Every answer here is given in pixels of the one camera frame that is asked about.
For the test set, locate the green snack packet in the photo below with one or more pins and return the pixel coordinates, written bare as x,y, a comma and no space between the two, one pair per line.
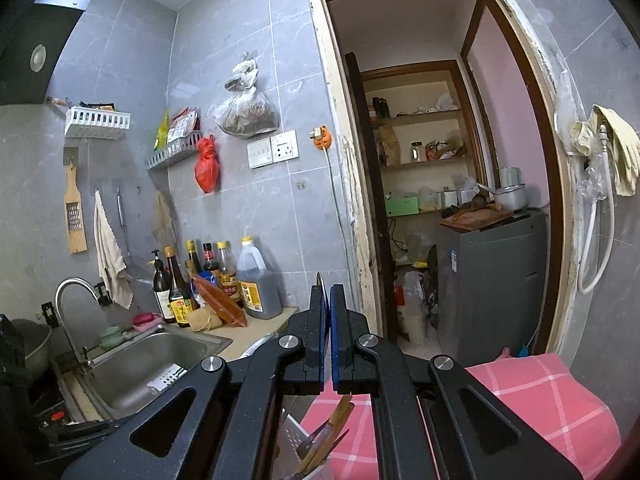
162,130

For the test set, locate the white slotted sink strainer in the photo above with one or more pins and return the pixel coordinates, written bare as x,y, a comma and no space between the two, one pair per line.
167,379

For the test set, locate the clear hanging plastic bag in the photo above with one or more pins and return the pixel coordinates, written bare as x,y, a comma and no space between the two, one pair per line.
565,110

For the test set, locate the beige hanging towel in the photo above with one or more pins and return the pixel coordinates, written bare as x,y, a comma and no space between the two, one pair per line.
111,255

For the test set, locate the clear bag of dried goods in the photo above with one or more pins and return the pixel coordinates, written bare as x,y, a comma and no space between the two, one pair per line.
245,105

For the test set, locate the dark pump bottle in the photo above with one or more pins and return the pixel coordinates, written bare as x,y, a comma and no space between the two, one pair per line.
161,285

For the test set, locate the steel sink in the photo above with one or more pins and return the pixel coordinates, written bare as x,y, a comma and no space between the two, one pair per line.
150,370

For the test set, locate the grey wall shelf rack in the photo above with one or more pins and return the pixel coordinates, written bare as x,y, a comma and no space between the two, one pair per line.
172,152

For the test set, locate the wooden chopstick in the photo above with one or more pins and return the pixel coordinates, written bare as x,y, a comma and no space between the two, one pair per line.
322,447
340,412

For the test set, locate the large cooking oil jug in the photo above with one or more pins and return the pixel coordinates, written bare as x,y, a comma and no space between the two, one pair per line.
257,280

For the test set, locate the red plastic bag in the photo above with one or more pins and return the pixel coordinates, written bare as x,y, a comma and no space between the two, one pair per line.
206,165

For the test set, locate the pink soap dish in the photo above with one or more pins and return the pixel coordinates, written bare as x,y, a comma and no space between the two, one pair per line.
147,321

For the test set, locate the white wall socket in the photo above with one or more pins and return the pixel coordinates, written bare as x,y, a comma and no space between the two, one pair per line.
284,146

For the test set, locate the pale green mug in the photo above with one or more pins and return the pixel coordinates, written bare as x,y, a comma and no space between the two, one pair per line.
511,176

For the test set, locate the wooden grater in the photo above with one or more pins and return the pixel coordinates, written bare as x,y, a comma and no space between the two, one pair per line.
75,210

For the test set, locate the white perforated utensil holder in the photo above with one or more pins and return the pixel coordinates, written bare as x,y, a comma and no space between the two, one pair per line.
290,435

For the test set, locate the red snack packets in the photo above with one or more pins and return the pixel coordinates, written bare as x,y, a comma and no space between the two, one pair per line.
182,122

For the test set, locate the beige hanging net cloth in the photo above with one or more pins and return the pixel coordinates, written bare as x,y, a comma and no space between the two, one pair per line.
162,220

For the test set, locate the pink checked tablecloth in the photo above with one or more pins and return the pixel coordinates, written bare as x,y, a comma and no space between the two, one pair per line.
525,400

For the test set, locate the orange wall plug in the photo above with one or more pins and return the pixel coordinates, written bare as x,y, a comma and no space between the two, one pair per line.
320,137

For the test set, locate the white plastic jug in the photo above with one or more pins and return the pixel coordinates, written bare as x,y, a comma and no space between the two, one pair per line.
415,310

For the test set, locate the wooden door frame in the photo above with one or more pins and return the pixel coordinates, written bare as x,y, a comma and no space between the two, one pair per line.
340,160

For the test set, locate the clear yellow-cap sauce bottle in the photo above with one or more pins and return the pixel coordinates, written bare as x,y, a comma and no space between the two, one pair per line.
227,270

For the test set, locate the black induction cooker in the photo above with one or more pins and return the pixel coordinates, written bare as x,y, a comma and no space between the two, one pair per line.
55,417

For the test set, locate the white wall switch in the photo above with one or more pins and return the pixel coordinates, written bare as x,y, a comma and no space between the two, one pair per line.
260,152

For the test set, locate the wooden shelf unit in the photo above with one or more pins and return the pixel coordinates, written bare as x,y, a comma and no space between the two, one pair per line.
425,165

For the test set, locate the steel faucet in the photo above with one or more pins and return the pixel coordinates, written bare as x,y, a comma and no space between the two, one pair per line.
62,310

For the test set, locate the hanging metal utensil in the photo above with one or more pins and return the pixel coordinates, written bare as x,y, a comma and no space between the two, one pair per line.
120,215

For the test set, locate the white wall basket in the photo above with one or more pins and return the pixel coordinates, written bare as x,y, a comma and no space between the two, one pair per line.
97,122

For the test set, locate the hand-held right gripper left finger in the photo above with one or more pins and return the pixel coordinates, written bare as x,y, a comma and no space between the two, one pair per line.
317,340

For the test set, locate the dark-cap sauce bottle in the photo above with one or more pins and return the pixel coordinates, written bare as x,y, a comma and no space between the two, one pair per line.
210,257

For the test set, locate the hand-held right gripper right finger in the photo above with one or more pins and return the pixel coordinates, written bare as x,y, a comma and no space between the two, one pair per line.
337,340

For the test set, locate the aluminium pot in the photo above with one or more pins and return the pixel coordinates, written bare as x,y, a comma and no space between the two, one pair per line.
510,197

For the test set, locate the glass jar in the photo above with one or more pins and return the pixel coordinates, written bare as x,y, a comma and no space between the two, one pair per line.
416,151

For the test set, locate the wooden cutting board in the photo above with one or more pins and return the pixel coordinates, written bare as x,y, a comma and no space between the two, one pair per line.
475,219

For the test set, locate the cream rubber gloves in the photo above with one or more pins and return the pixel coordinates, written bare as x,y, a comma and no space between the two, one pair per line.
612,145

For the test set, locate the yellow-label soy sauce bottle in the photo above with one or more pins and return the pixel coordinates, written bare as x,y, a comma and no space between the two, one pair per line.
180,295

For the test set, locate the beige loofah scrubber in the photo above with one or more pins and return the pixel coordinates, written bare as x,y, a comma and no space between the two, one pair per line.
207,319

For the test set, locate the green box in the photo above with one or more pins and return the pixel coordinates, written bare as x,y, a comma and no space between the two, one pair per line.
402,205

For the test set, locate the black range hood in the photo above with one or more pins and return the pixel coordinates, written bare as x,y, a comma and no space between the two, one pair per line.
20,75

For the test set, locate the green cup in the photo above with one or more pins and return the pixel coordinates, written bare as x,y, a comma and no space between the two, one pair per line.
109,337

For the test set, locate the dark cooking pot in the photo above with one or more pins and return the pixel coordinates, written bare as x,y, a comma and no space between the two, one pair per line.
27,345

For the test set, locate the orange food packet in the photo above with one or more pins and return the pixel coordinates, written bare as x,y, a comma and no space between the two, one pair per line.
220,305

